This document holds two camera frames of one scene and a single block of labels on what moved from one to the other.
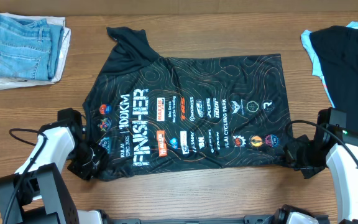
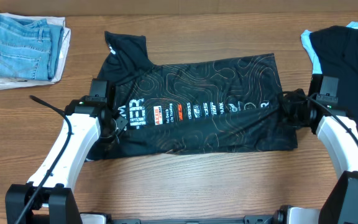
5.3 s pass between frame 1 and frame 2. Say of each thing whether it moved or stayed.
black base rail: stayed
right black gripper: moved
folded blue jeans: stayed
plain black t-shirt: stayed
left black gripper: moved
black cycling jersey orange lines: moved
